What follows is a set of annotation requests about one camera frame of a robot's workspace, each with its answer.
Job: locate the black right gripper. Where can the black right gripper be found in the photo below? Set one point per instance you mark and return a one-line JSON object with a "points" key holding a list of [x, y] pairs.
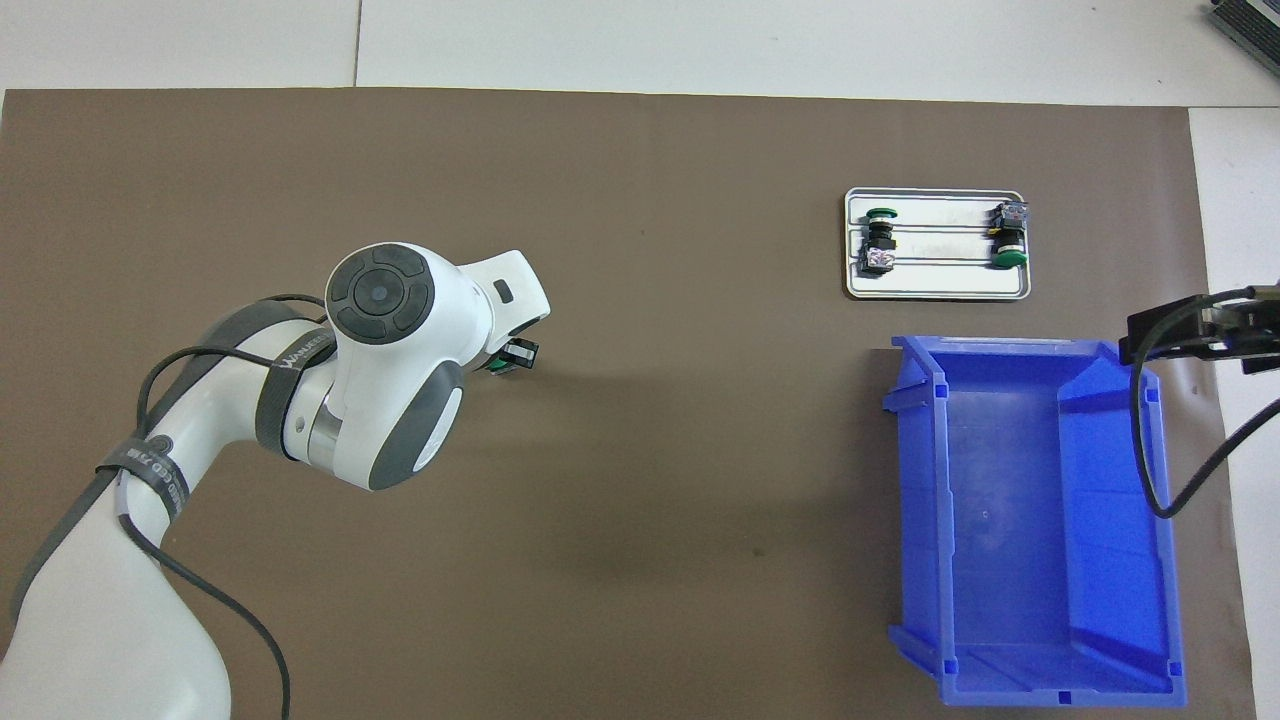
{"points": [[1260, 330]]}

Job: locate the grey metal tray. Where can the grey metal tray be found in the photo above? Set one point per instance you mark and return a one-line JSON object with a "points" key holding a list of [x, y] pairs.
{"points": [[940, 283]]}

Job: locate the blue plastic storage bin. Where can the blue plastic storage bin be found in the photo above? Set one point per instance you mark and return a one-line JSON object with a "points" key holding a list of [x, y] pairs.
{"points": [[1040, 520]]}

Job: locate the grey ribbed device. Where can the grey ribbed device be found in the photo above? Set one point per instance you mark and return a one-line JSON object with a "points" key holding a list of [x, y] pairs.
{"points": [[1250, 20]]}

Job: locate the green push button switch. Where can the green push button switch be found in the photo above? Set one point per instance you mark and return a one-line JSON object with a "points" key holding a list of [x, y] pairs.
{"points": [[494, 366], [1010, 235], [880, 240]]}

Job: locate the brown table mat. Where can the brown table mat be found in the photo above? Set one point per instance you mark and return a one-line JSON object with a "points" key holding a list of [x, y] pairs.
{"points": [[700, 550]]}

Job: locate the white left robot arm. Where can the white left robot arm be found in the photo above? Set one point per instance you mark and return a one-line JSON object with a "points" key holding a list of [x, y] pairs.
{"points": [[390, 400]]}

